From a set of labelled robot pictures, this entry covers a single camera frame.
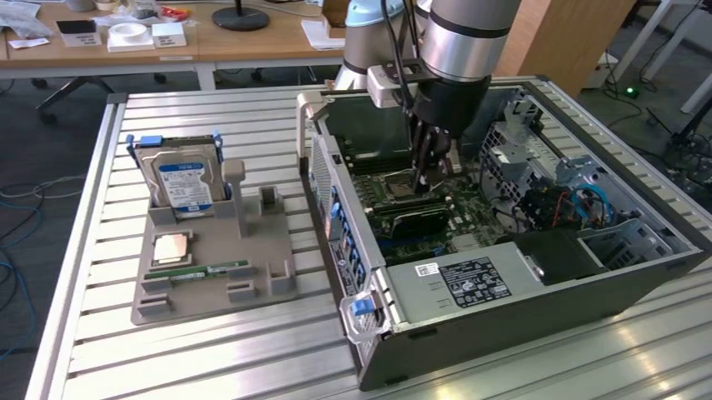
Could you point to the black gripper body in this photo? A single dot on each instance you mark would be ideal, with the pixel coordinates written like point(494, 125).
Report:
point(450, 104)

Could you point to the black graphics card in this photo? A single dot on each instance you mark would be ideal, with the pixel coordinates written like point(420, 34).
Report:
point(416, 225)

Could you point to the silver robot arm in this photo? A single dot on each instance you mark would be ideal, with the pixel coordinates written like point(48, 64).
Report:
point(467, 41)

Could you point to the CPU socket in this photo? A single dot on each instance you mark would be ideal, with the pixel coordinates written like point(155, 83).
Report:
point(396, 187)

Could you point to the perforated metal disk bay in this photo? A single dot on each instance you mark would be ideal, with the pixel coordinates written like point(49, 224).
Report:
point(503, 183)

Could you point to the green motherboard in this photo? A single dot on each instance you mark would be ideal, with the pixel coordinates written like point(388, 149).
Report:
point(472, 216)

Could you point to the silver heatsink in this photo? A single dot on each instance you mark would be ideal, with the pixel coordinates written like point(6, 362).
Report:
point(467, 242)

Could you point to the white device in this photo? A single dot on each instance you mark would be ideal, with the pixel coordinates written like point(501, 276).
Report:
point(602, 75)

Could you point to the white paper stack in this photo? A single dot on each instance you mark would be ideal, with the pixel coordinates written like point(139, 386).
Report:
point(319, 37)

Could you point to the wooden cabinet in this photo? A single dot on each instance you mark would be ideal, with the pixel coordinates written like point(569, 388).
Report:
point(599, 50)

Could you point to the brown cardboard box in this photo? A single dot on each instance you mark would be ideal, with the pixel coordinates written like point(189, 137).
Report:
point(334, 14)

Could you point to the grey power supply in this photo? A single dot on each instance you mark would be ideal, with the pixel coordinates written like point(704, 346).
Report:
point(422, 291)

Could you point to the black box with green light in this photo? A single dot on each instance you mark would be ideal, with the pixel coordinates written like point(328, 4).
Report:
point(630, 91)

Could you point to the blue plastic latch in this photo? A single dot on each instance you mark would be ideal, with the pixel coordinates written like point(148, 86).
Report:
point(363, 309)

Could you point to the open metal disk bay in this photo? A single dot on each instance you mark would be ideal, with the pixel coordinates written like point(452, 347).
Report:
point(639, 233)

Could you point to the grey parts rack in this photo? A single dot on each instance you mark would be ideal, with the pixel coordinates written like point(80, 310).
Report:
point(221, 250)

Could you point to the black lamp base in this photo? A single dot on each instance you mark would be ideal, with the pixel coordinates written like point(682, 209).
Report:
point(233, 21)

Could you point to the dark grey PC case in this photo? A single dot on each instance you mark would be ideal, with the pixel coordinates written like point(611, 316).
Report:
point(501, 333)

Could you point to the hard disk with blue carrier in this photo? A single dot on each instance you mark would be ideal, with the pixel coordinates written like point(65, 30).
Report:
point(177, 183)

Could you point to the green RAM stick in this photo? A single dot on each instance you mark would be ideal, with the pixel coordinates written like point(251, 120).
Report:
point(193, 271)

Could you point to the copper-topped CPU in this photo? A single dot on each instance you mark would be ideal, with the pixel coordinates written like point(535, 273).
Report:
point(169, 248)

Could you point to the white cube box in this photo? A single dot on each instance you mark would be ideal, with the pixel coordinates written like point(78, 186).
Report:
point(167, 39)

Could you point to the red and white pack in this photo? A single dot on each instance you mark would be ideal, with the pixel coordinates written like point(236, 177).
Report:
point(173, 14)

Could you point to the white flat box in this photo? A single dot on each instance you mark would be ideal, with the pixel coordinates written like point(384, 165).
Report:
point(133, 46)

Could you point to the dark bag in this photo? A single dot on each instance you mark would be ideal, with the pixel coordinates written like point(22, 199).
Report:
point(141, 10)

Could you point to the white tape roll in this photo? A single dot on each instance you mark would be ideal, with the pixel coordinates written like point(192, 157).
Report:
point(126, 38)

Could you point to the black chair base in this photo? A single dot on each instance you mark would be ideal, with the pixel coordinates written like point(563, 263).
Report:
point(66, 95)

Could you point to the beige tape roll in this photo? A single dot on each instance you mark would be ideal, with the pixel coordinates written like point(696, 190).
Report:
point(105, 5)

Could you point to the white box with black top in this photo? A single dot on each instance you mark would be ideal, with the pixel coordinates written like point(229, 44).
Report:
point(80, 39)

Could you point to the wooden desk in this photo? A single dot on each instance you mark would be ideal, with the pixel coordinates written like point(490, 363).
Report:
point(66, 56)

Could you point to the grey cup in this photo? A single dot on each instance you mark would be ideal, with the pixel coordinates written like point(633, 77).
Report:
point(78, 5)

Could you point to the red and white paper label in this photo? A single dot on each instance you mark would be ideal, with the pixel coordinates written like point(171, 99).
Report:
point(28, 43)

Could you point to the grey plastic bag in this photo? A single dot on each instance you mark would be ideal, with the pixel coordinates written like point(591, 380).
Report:
point(21, 21)

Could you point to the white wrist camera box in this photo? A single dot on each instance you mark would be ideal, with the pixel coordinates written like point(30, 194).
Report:
point(386, 85)

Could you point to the white table frame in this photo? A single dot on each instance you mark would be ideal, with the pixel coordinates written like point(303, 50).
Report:
point(697, 98)

